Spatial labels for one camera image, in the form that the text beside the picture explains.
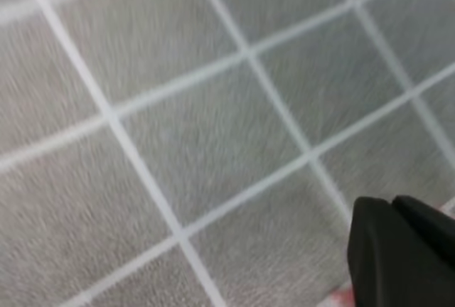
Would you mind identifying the grey grid tablecloth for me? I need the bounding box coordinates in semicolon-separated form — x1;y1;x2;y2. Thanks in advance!
1;0;454;306

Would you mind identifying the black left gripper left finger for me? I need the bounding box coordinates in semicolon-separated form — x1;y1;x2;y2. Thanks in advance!
346;195;455;307

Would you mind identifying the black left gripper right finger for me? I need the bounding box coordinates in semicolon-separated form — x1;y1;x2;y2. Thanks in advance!
392;195;454;269

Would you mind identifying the pink white wavy striped towel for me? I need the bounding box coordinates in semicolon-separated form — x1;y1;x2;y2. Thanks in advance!
328;200;455;307

